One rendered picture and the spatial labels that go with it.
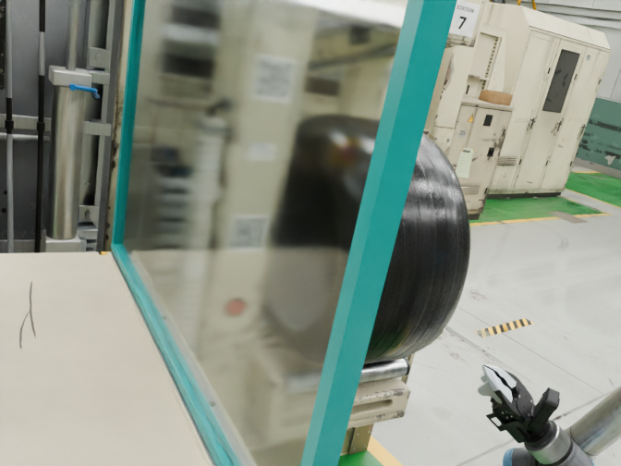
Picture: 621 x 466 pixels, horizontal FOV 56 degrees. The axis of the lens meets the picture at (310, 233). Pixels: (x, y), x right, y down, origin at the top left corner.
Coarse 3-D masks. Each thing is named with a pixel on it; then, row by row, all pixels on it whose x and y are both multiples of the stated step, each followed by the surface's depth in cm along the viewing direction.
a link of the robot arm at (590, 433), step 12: (612, 396) 134; (600, 408) 137; (612, 408) 133; (588, 420) 139; (600, 420) 136; (612, 420) 133; (576, 432) 141; (588, 432) 138; (600, 432) 136; (612, 432) 134; (588, 444) 139; (600, 444) 137; (612, 444) 138; (588, 456) 141
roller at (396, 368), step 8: (400, 360) 137; (368, 368) 132; (376, 368) 133; (384, 368) 134; (392, 368) 135; (400, 368) 136; (408, 368) 137; (360, 376) 130; (368, 376) 131; (376, 376) 132; (384, 376) 134; (392, 376) 135; (400, 376) 138
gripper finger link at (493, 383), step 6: (486, 372) 126; (492, 372) 126; (486, 378) 126; (492, 378) 125; (498, 378) 126; (486, 384) 127; (492, 384) 125; (498, 384) 125; (480, 390) 128; (486, 390) 128; (492, 390) 127; (504, 390) 125; (510, 390) 127; (492, 396) 128; (510, 396) 126; (498, 402) 128
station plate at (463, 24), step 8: (456, 8) 145; (464, 8) 147; (472, 8) 148; (456, 16) 146; (464, 16) 147; (472, 16) 149; (456, 24) 147; (464, 24) 148; (472, 24) 150; (456, 32) 148; (464, 32) 149; (472, 32) 151
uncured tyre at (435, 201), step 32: (416, 160) 115; (448, 160) 121; (416, 192) 111; (448, 192) 115; (416, 224) 109; (448, 224) 113; (416, 256) 109; (448, 256) 113; (384, 288) 107; (416, 288) 110; (448, 288) 115; (384, 320) 110; (416, 320) 115; (448, 320) 121; (384, 352) 120
